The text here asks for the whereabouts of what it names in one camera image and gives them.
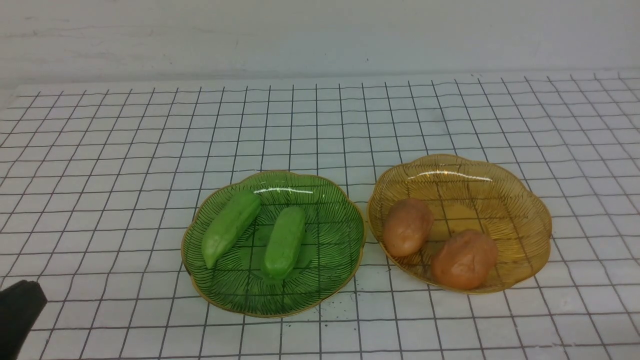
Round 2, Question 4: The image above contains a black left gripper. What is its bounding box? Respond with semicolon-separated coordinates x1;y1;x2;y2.
0;280;48;360

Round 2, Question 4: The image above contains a pointed green cucumber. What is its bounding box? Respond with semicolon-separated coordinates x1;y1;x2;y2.
201;190;262;270

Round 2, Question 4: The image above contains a blunt green cucumber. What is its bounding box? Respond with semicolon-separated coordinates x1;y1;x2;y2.
262;206;306;280

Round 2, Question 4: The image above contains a brown potato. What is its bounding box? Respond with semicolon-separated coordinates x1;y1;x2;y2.
382;198;435;257
430;228;498;290

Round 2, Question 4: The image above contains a white grid tablecloth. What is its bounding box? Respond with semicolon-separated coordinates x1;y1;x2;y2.
1;70;639;360

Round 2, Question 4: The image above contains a green glass plate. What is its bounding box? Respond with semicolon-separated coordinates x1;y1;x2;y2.
181;170;367;318

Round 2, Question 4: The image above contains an amber glass plate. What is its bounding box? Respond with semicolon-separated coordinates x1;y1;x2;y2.
366;153;553;294

